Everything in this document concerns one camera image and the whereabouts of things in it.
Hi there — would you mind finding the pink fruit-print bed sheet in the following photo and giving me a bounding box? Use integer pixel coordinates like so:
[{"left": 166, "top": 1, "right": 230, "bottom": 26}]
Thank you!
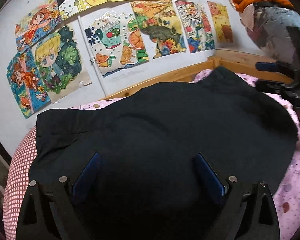
[{"left": 72, "top": 69, "right": 300, "bottom": 240}]

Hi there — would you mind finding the black padded jacket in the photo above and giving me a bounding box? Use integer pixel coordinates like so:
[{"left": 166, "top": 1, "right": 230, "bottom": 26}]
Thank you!
[{"left": 29, "top": 66, "right": 298, "bottom": 240}]

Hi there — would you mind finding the plastic-wrapped blue bedding bundle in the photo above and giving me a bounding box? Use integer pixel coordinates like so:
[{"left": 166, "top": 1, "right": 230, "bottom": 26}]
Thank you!
[{"left": 247, "top": 2, "right": 300, "bottom": 65}]

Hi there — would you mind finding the group of colourful wall drawings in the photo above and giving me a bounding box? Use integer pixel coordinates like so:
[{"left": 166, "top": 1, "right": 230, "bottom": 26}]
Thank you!
[{"left": 6, "top": 0, "right": 234, "bottom": 120}]

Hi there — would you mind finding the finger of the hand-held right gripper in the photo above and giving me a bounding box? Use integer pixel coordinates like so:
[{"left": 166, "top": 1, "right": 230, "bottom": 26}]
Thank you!
[
  {"left": 254, "top": 80, "right": 298, "bottom": 99},
  {"left": 255, "top": 61, "right": 295, "bottom": 81}
]

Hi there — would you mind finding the red checkered quilt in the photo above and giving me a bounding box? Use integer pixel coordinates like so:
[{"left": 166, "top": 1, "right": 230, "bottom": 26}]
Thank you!
[{"left": 2, "top": 127, "right": 44, "bottom": 240}]

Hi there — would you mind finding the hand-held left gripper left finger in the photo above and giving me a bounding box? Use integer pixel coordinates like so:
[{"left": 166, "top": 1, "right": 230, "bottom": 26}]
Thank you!
[{"left": 16, "top": 152, "right": 102, "bottom": 240}]

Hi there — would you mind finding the wooden bed frame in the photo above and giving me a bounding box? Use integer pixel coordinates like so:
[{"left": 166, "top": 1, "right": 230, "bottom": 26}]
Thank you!
[{"left": 100, "top": 49, "right": 294, "bottom": 101}]

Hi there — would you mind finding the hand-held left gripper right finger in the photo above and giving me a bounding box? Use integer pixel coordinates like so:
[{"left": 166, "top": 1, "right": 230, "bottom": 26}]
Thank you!
[{"left": 192, "top": 153, "right": 282, "bottom": 240}]

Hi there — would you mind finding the white wall pipe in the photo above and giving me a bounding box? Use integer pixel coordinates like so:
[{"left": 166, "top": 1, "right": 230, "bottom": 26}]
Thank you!
[{"left": 77, "top": 15, "right": 107, "bottom": 94}]

